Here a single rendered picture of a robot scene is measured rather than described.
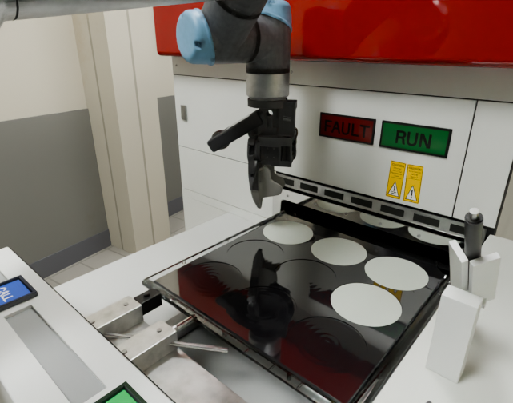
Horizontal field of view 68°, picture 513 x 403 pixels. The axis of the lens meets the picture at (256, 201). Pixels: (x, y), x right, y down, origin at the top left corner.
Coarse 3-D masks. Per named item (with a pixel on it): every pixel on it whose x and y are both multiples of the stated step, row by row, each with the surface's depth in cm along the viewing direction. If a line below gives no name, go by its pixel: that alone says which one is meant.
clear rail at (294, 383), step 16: (160, 288) 59; (176, 304) 56; (208, 320) 52; (224, 336) 49; (240, 352) 48; (256, 352) 47; (272, 368) 44; (288, 384) 43; (304, 384) 42; (320, 400) 40
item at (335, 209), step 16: (288, 192) 87; (272, 208) 91; (320, 208) 82; (336, 208) 79; (352, 208) 77; (368, 224) 75; (384, 224) 73; (400, 224) 71; (416, 240) 69; (432, 240) 67; (448, 240) 66; (448, 272) 68
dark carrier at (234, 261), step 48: (240, 240) 74; (192, 288) 59; (240, 288) 59; (288, 288) 59; (336, 288) 59; (384, 288) 59; (432, 288) 59; (240, 336) 50; (288, 336) 50; (336, 336) 50; (384, 336) 50; (336, 384) 43
